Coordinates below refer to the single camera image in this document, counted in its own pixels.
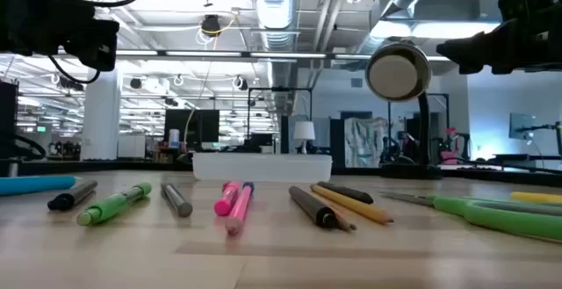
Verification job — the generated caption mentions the pale draped cloth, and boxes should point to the pale draped cloth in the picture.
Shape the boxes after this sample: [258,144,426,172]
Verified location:
[344,117,390,169]

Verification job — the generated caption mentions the black ceiling camera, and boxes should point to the black ceiling camera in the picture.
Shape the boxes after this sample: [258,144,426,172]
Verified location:
[200,14,223,39]

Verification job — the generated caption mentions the pink highlighter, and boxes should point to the pink highlighter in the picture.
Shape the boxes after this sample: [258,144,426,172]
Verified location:
[213,180,242,217]

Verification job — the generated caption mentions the blue marker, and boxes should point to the blue marker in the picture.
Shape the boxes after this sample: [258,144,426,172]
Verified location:
[0,174,78,197]

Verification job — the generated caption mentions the dark cabinet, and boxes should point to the dark cabinet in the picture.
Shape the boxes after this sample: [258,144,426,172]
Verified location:
[0,80,19,161]

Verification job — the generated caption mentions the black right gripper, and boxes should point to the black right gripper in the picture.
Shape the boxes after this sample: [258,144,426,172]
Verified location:
[436,0,562,76]

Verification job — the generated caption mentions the yellow pencil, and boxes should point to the yellow pencil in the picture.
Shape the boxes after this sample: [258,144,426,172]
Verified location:
[309,184,395,226]

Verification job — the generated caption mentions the black computer monitor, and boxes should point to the black computer monitor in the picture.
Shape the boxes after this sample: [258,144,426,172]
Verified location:
[164,108,220,149]

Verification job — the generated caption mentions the green pen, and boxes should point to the green pen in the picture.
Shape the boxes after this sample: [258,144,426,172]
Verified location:
[76,182,153,227]

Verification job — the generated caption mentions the yellow highlighter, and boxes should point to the yellow highlighter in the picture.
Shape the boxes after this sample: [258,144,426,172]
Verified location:
[509,191,562,206]

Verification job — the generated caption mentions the clear plastic supply box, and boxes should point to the clear plastic supply box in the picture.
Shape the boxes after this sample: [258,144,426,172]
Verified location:
[191,152,334,183]

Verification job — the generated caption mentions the white cabinet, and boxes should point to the white cabinet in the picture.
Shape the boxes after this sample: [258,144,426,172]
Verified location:
[117,134,147,159]

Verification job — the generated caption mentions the grey pen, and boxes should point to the grey pen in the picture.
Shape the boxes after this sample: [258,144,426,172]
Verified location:
[160,182,194,219]

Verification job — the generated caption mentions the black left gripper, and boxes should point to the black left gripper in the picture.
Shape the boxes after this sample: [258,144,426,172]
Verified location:
[0,0,121,74]

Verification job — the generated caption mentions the black desk lamp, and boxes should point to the black desk lamp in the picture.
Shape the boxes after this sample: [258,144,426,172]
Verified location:
[364,40,443,180]

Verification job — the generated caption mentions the pink pencil with blue eraser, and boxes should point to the pink pencil with blue eraser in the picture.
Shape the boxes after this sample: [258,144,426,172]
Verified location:
[225,181,256,236]

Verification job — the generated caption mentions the black pen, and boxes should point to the black pen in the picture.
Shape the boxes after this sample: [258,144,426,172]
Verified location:
[288,184,340,230]
[47,179,98,212]
[315,180,375,206]

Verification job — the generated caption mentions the long ceiling light strip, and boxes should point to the long ceiling light strip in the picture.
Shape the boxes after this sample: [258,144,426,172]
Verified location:
[56,49,374,60]

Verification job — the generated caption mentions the green scissors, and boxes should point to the green scissors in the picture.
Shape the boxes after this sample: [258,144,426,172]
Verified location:
[379,191,562,242]

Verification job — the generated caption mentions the monitor on black arm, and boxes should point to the monitor on black arm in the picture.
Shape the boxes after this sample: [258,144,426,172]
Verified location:
[508,112,537,141]

